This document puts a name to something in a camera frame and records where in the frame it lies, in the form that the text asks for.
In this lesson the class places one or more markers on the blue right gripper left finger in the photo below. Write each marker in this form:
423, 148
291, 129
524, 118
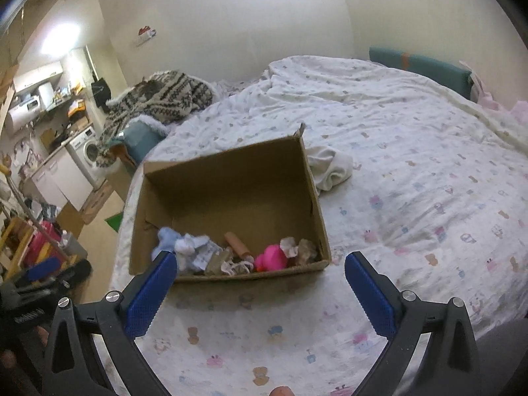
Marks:
144, 295

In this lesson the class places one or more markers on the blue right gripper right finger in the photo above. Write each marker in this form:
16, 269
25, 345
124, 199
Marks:
377, 295

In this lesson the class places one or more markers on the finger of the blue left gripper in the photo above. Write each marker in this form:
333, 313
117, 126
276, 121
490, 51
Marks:
43, 269

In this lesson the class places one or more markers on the olive brown paper scrap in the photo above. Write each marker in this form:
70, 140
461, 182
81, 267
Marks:
306, 253

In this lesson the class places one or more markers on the white sock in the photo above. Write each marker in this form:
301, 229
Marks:
188, 244

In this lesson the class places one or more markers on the light blue fluffy scrunchie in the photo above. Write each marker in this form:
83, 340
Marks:
167, 238

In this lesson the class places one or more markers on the clear plastic barcode packet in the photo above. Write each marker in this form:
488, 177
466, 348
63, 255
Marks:
203, 255

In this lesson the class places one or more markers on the cream ruffled scrunchie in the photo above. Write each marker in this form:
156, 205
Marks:
289, 247

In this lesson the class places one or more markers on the pink rubber duck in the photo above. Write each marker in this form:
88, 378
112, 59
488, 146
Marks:
271, 259

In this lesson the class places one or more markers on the beige lace scrunchie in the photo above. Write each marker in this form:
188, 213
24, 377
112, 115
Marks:
237, 266

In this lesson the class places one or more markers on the brown cardboard tube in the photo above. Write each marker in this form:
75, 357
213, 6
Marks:
237, 245

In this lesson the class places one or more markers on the red suitcase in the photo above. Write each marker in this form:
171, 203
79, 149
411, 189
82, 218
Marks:
38, 241

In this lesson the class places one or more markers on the yellow wooden chair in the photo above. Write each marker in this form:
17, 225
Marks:
15, 239

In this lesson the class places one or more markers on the green floor mat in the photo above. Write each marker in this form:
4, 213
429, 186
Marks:
114, 221

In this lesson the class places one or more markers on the white kitchen cabinet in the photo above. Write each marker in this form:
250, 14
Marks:
59, 181

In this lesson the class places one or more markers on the white patterned bed quilt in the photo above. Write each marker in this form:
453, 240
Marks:
437, 201

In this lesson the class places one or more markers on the white washing machine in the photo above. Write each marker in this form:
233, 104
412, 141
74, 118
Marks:
83, 149

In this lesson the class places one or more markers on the cream folded cloth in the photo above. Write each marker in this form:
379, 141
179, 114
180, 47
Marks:
330, 167

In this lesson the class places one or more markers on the brown cardboard box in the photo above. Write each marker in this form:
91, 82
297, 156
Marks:
261, 193

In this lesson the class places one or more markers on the teal cushion with fleece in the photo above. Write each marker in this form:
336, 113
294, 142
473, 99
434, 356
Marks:
132, 143

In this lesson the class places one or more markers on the patterned knit blanket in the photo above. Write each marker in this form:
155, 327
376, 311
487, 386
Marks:
165, 97

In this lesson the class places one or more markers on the teal headboard cushion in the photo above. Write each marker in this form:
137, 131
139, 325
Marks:
451, 76

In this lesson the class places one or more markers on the wall switch with red sticker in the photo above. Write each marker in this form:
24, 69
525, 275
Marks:
145, 34

